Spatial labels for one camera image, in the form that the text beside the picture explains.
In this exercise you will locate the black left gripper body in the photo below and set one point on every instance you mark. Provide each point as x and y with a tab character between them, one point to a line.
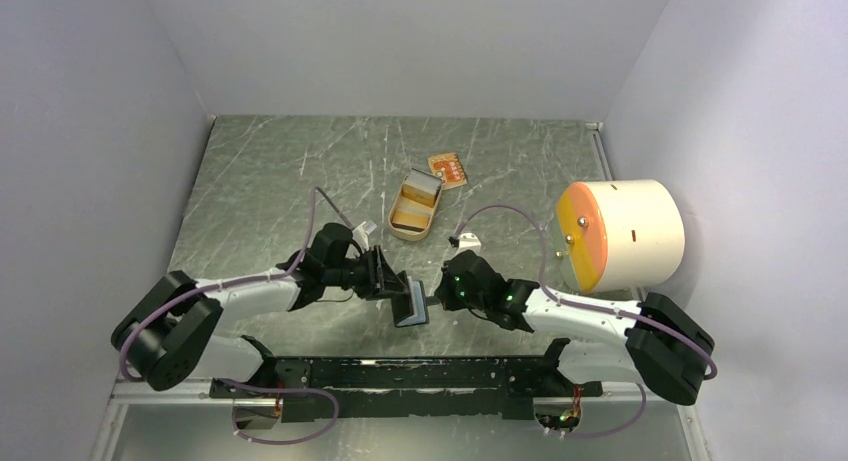
355	272

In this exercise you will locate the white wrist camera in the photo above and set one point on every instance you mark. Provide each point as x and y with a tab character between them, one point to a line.
465	241
362	232

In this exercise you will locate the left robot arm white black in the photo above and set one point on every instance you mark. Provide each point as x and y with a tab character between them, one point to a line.
182	327

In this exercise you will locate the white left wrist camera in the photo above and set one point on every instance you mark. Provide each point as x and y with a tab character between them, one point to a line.
362	232

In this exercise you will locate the orange patterned card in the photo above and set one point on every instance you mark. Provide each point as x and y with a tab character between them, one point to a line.
448	168

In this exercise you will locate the black card holder wallet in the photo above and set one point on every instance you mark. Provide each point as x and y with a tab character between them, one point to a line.
410	307

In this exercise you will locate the cream cylinder orange face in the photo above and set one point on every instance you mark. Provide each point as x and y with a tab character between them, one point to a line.
615	235

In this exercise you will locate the aluminium frame extrusion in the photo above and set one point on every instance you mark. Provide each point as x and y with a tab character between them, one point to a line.
195	391

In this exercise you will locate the beige oval tray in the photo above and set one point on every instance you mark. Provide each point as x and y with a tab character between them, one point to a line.
409	220

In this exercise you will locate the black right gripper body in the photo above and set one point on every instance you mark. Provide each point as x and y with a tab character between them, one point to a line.
454	297

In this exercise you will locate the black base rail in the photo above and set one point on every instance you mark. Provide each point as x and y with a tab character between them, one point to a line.
309	389

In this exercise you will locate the grey credit card stack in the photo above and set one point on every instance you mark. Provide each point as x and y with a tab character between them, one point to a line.
421	187

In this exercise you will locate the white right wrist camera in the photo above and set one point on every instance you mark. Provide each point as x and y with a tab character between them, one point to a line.
465	241

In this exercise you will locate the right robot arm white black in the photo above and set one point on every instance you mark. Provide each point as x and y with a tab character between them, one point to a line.
652	342

